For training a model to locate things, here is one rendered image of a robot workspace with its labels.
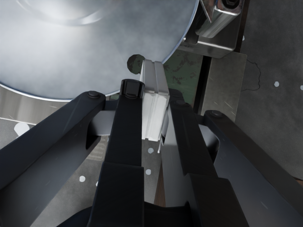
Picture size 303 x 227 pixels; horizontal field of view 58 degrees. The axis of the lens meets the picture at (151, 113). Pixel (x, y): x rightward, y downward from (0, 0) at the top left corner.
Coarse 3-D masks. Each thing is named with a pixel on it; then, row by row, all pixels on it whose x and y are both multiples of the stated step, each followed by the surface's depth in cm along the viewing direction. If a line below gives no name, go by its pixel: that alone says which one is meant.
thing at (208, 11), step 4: (200, 0) 30; (204, 0) 30; (208, 0) 30; (212, 0) 30; (204, 4) 30; (208, 4) 30; (212, 4) 30; (204, 8) 30; (208, 8) 30; (212, 8) 30; (208, 12) 30; (212, 12) 30; (208, 16) 30; (208, 20) 30
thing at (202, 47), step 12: (192, 24) 40; (228, 24) 39; (192, 36) 40; (216, 36) 39; (228, 36) 39; (180, 48) 43; (192, 48) 42; (204, 48) 41; (216, 48) 39; (228, 48) 39
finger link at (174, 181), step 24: (192, 120) 13; (168, 144) 12; (192, 144) 11; (168, 168) 12; (192, 168) 9; (168, 192) 11; (192, 192) 8; (216, 192) 7; (192, 216) 7; (216, 216) 7; (240, 216) 7
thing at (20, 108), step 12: (0, 96) 28; (12, 96) 29; (24, 96) 29; (108, 96) 30; (0, 108) 28; (12, 108) 29; (24, 108) 29; (36, 108) 29; (48, 108) 29; (12, 120) 29; (24, 120) 29; (36, 120) 29
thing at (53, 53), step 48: (0, 0) 28; (48, 0) 28; (96, 0) 29; (144, 0) 30; (192, 0) 30; (0, 48) 28; (48, 48) 29; (96, 48) 29; (144, 48) 30; (48, 96) 29
